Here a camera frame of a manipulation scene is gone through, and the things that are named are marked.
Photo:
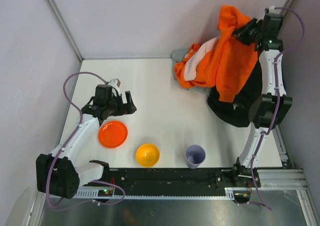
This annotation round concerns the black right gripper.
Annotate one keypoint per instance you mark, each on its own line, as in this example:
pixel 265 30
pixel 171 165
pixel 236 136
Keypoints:
pixel 242 33

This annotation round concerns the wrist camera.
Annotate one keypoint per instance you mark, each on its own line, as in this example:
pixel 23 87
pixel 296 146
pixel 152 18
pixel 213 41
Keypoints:
pixel 114 83
pixel 271 10

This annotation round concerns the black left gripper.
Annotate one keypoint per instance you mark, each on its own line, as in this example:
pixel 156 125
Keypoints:
pixel 122 107

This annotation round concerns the aluminium frame rail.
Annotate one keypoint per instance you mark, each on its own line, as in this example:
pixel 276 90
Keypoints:
pixel 270 179

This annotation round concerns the lavender plastic cup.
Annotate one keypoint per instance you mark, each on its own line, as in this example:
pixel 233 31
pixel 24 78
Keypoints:
pixel 195 155

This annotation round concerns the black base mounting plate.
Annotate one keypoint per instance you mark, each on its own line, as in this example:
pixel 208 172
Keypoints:
pixel 179 182

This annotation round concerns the grey cloth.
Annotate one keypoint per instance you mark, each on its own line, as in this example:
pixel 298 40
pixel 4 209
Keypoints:
pixel 176 57

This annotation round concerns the black cloth garment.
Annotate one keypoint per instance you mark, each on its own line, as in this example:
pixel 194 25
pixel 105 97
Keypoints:
pixel 236 113

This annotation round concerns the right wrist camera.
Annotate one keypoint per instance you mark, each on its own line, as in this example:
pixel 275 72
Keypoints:
pixel 271 10

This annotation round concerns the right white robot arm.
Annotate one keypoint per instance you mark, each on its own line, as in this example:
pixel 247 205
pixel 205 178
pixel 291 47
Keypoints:
pixel 270 108

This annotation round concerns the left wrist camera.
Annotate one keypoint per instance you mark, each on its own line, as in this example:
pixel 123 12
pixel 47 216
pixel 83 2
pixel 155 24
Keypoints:
pixel 114 83

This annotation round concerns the orange plastic plate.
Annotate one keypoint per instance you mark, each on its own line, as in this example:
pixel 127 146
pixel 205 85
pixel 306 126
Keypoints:
pixel 112 134

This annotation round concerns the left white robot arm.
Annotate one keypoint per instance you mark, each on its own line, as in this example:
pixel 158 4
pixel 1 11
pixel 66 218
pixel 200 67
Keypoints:
pixel 56 172

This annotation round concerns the yellow plastic bowl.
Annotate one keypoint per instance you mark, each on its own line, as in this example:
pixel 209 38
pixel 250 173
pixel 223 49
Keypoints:
pixel 147 155

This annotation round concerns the orange jacket with white lining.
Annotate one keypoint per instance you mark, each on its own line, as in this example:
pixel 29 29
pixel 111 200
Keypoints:
pixel 222 62

